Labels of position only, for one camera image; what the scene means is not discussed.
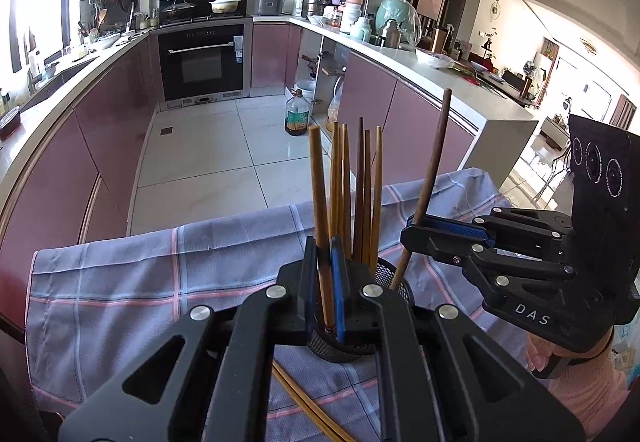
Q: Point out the white electric kettle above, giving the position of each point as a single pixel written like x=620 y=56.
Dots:
x=298 y=3

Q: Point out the black built-in oven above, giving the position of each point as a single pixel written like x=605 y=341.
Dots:
x=200 y=67

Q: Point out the plastic-wrapped dish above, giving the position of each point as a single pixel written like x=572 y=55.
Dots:
x=435 y=58

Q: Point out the black wok with glass lid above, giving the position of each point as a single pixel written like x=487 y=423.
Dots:
x=178 y=10

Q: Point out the steel thermos flask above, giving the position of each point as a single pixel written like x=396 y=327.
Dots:
x=392 y=35

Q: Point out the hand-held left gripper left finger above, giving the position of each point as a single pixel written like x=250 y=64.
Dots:
x=307 y=292

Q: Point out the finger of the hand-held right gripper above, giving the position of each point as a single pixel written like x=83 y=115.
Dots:
x=440 y=247
x=445 y=228

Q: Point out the person's right forearm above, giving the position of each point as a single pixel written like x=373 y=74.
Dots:
x=590 y=397

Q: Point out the person's right hand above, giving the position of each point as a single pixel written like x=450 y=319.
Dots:
x=537 y=357

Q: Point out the bunch of wooden chopsticks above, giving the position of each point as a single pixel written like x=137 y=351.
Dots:
x=361 y=202

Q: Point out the wall clock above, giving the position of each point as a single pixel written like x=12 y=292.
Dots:
x=495 y=11

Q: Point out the black mesh basket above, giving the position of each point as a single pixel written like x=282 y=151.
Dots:
x=397 y=279

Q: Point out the white clay pot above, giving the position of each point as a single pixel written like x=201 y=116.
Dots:
x=225 y=6

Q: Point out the dining table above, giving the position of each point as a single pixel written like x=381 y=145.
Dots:
x=505 y=85

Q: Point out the steel cooker pot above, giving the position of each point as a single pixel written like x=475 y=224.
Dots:
x=315 y=7

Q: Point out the dark red bowl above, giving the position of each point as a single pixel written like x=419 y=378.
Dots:
x=10 y=121

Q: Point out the pale green thermos jug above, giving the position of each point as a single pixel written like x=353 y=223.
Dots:
x=360 y=28

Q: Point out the cooking oil bottle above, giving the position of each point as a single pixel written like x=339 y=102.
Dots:
x=297 y=120

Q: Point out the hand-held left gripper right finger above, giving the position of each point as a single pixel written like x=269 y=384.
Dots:
x=340 y=297

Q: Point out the floral-ended wooden chopstick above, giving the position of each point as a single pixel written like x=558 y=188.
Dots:
x=311 y=414
x=325 y=413
x=318 y=182

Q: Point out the dark wooden chopstick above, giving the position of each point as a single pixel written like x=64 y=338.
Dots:
x=435 y=157

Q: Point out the mint green appliance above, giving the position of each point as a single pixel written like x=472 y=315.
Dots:
x=392 y=12

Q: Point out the silver box appliance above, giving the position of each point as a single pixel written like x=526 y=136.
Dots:
x=270 y=5

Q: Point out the grey plaid tablecloth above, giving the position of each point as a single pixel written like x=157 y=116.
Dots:
x=150 y=282

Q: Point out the mauve kitchen cabinets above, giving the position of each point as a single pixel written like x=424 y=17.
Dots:
x=100 y=122

